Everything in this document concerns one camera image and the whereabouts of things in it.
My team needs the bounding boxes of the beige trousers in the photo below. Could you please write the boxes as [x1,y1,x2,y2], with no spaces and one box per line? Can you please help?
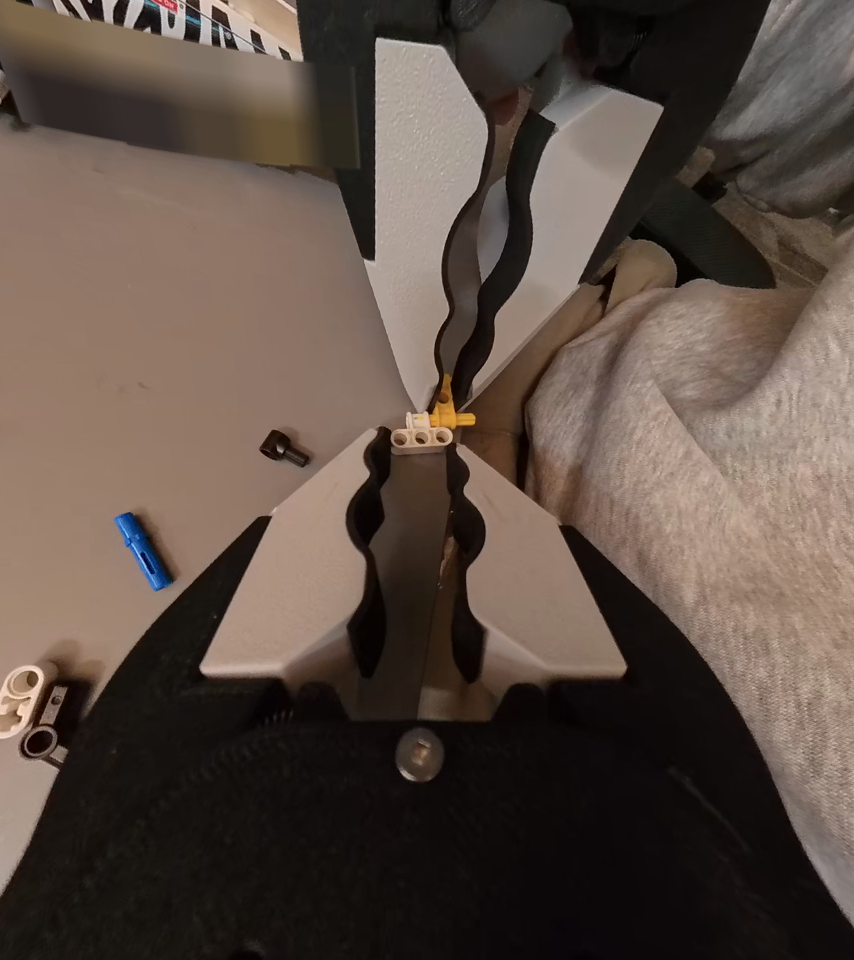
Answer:
[463,238,680,460]

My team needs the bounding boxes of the white lego connector piece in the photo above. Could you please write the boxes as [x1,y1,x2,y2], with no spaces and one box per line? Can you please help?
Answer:
[389,409,453,456]

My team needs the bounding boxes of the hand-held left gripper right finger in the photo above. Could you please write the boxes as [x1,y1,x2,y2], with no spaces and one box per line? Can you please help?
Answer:
[445,442,630,700]

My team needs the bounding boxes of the yellow lego connector piece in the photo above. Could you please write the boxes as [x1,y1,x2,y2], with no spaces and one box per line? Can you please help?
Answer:
[429,372,478,432]

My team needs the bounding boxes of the zebra striped lego plane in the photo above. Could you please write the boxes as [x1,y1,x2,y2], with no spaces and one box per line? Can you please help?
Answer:
[0,0,302,115]

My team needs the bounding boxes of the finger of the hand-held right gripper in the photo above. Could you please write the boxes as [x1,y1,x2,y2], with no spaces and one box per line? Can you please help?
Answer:
[365,37,493,421]
[455,77,665,419]

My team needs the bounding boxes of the blue lego pin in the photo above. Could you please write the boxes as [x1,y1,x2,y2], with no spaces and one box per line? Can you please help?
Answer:
[113,510,174,594]

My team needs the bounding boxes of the black lego pin connector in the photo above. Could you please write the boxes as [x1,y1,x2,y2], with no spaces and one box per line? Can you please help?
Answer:
[259,427,311,469]

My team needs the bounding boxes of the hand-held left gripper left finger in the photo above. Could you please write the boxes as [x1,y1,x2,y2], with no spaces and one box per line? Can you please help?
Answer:
[199,426,398,700]

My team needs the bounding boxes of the pile of loose lego pieces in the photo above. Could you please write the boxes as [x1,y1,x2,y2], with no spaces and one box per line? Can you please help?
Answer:
[0,366,92,771]

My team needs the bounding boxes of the black chair armrest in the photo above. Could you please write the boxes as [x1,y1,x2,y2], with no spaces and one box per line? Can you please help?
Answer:
[620,178,778,291]

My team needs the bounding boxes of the person's right forearm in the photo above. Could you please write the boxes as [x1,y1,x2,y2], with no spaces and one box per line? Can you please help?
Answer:
[699,0,854,220]

